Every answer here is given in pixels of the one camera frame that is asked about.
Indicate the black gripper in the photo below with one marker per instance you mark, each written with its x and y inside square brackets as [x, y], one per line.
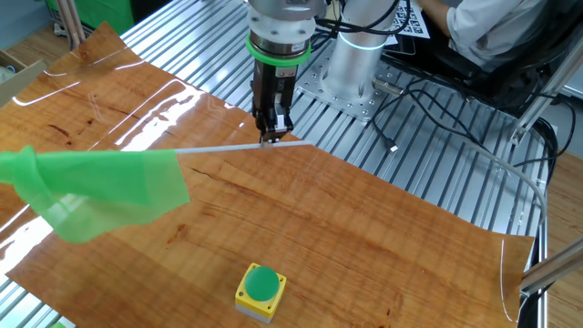
[268, 86]

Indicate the green flag white stick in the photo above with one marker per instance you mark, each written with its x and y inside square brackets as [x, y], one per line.
[114, 182]

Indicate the bare forearm of seated person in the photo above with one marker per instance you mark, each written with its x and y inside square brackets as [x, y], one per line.
[435, 18]

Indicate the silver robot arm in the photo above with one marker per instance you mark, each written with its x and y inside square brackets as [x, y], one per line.
[360, 68]

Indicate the wood grain table mat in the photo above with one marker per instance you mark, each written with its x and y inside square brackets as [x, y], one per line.
[364, 250]

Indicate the yellow box green push button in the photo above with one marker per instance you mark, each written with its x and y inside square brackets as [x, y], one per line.
[260, 291]

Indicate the marker tag sheet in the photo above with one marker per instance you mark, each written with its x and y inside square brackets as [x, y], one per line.
[414, 23]

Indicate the green board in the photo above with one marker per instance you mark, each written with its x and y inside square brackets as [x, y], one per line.
[105, 13]

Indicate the tan wooden pole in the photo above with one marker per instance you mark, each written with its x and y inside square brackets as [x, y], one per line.
[73, 23]

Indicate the person in white shirt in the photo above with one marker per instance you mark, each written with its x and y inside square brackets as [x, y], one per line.
[492, 27]

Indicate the cardboard box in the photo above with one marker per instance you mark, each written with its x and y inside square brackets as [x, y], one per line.
[18, 77]

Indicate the pale plastic bag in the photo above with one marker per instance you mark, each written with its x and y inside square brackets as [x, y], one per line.
[5, 75]

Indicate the black office chair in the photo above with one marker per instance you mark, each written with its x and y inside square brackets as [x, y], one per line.
[546, 54]

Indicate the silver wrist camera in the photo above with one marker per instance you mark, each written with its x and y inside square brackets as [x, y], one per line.
[282, 120]

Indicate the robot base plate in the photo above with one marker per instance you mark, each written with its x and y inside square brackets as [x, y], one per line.
[360, 109]

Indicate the aluminium frame post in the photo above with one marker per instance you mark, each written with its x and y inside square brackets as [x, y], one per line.
[537, 105]

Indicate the aluminium frame bar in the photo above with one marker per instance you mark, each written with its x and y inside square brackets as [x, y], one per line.
[555, 266]

